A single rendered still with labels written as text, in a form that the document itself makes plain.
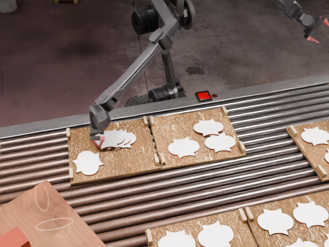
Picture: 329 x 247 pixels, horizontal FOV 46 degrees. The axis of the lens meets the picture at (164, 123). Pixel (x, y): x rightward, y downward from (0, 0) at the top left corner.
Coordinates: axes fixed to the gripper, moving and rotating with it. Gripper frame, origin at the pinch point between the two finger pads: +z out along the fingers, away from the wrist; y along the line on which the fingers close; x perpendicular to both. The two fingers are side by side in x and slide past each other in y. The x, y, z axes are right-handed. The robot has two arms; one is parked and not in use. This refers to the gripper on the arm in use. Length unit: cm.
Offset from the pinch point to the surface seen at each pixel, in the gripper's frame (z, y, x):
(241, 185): 4, -32, -63
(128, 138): 1.0, -0.3, -14.0
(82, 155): 2.5, -7.5, 7.9
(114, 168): 3.3, -16.9, -7.0
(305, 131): 0, -5, -103
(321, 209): 1, -50, -92
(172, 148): 1.6, -8.1, -34.7
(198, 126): 1, 5, -50
